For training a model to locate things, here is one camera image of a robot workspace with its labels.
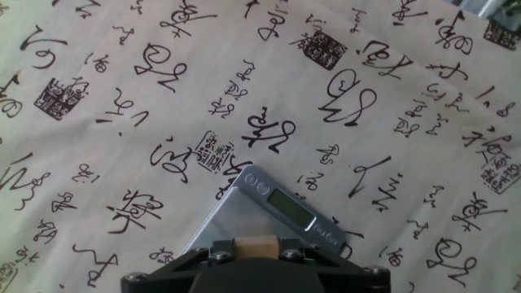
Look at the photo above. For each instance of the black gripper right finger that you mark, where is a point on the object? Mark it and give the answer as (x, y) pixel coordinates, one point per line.
(342, 270)

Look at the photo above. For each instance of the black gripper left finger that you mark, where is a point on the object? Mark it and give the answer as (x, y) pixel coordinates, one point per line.
(179, 270)

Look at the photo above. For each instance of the small wooden cube block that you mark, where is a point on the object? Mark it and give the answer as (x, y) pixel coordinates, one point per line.
(256, 247)

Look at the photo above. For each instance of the calligraphy print beige tablecloth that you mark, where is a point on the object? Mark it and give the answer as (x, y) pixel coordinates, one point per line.
(122, 122)

